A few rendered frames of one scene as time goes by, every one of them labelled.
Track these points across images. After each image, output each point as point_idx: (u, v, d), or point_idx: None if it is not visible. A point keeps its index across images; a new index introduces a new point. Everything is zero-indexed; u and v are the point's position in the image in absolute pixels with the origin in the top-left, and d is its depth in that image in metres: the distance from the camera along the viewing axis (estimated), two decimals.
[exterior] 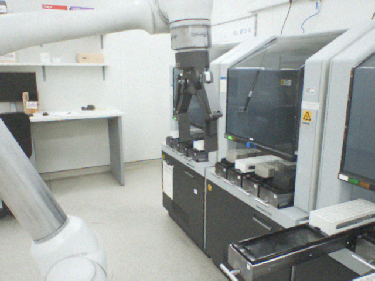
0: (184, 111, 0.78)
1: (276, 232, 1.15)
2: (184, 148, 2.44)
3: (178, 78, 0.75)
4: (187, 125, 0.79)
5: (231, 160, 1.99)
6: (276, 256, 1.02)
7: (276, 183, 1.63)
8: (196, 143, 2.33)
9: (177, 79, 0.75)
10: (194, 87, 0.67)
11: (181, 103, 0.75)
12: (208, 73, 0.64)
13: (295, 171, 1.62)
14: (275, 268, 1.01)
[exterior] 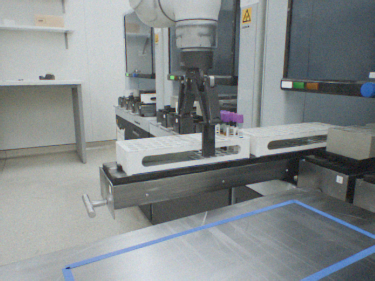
0: (187, 115, 0.77)
1: None
2: (132, 103, 2.07)
3: (181, 78, 0.74)
4: (190, 130, 0.77)
5: (174, 106, 1.62)
6: (162, 175, 0.65)
7: None
8: (143, 95, 1.95)
9: (180, 81, 0.75)
10: (197, 89, 0.67)
11: (184, 105, 0.74)
12: (213, 78, 0.64)
13: None
14: (159, 195, 0.64)
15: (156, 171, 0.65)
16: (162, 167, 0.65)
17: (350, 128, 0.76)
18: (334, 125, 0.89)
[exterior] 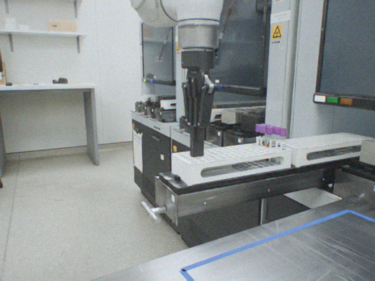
0: (197, 124, 0.71)
1: None
2: (151, 109, 2.13)
3: (213, 85, 0.66)
4: (194, 139, 0.73)
5: None
6: (217, 185, 0.71)
7: None
8: (163, 101, 2.02)
9: (214, 88, 0.66)
10: None
11: None
12: (184, 84, 0.76)
13: None
14: (215, 203, 0.71)
15: (212, 181, 0.71)
16: (217, 177, 0.72)
17: None
18: (363, 136, 0.96)
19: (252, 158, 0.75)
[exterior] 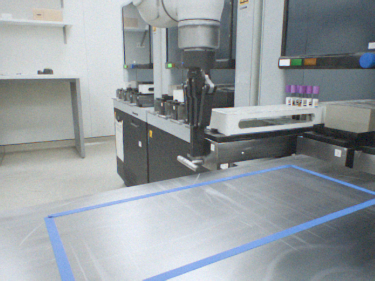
0: (197, 124, 0.71)
1: None
2: (129, 95, 2.05)
3: (214, 85, 0.66)
4: (194, 139, 0.73)
5: (172, 95, 1.60)
6: (254, 137, 0.73)
7: None
8: (140, 85, 1.94)
9: (214, 88, 0.66)
10: None
11: None
12: (184, 84, 0.76)
13: None
14: (252, 154, 0.72)
15: (249, 133, 0.73)
16: (253, 129, 0.74)
17: (348, 104, 0.74)
18: None
19: (286, 113, 0.77)
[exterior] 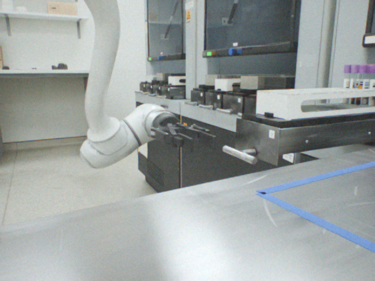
0: None
1: None
2: (157, 87, 1.97)
3: (154, 127, 0.82)
4: (186, 144, 0.73)
5: (211, 85, 1.53)
6: (317, 122, 0.61)
7: None
8: (171, 76, 1.86)
9: (155, 128, 0.82)
10: (185, 125, 0.84)
11: (174, 131, 0.78)
12: None
13: None
14: (316, 143, 0.60)
15: (312, 117, 0.61)
16: (316, 113, 0.61)
17: None
18: None
19: (353, 94, 0.65)
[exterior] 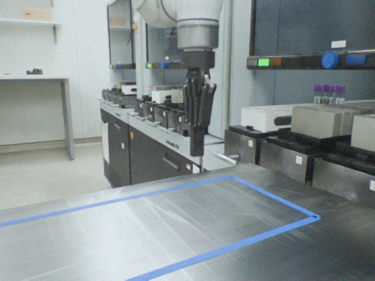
0: (197, 124, 0.71)
1: None
2: (113, 95, 2.01)
3: (214, 85, 0.66)
4: (194, 139, 0.73)
5: (152, 96, 1.56)
6: None
7: None
8: (123, 86, 1.89)
9: (214, 88, 0.66)
10: None
11: None
12: (184, 84, 0.76)
13: None
14: None
15: None
16: (287, 126, 0.78)
17: (316, 107, 0.70)
18: None
19: None
